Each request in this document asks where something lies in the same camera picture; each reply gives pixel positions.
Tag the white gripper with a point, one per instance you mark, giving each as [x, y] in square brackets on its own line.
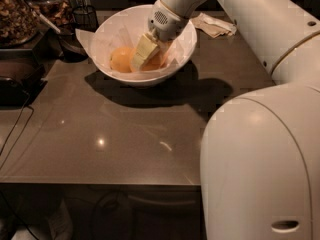
[167, 24]

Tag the orange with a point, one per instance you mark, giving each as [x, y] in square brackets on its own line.
[156, 62]
[120, 59]

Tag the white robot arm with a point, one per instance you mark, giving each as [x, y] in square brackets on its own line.
[260, 152]

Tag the white ceramic bowl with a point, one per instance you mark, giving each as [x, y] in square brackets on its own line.
[140, 14]

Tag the white paper bowl liner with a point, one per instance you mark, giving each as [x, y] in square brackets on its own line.
[88, 40]

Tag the crumpled beige napkin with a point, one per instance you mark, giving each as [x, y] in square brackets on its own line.
[212, 26]

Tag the black countertop appliance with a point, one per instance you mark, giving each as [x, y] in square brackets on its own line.
[21, 80]

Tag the large glass snack jar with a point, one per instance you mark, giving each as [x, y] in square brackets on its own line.
[18, 24]

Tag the black wire mesh cup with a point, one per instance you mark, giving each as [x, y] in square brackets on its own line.
[86, 18]

